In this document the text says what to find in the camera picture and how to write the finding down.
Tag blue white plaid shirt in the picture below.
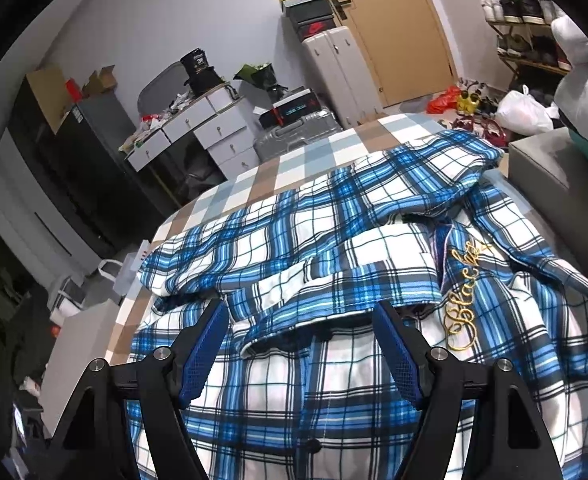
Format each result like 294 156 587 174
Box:
130 130 588 479

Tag checkered brown blue bedsheet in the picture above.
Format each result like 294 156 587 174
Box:
104 112 525 366

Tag silver flat suitcase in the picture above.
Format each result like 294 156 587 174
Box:
254 108 343 162

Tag white drawer desk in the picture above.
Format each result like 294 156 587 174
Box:
126 84 260 180

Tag red plastic bag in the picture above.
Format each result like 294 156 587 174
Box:
425 86 461 115

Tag white plastic bag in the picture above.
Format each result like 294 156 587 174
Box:
495 86 560 136

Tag grey oval mirror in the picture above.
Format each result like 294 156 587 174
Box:
137 62 190 117

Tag black shoe box with red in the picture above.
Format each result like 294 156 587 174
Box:
259 88 322 129

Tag open cardboard box on fridge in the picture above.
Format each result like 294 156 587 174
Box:
82 65 118 99

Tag grey hoodie pile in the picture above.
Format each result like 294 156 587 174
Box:
551 15 588 141

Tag white upright suitcase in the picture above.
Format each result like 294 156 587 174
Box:
303 26 384 129

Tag tan wooden door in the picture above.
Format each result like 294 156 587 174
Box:
331 0 458 106

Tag wooden shoe rack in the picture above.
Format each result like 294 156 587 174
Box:
480 0 571 89

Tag stacked shoe boxes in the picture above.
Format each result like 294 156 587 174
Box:
279 0 336 41

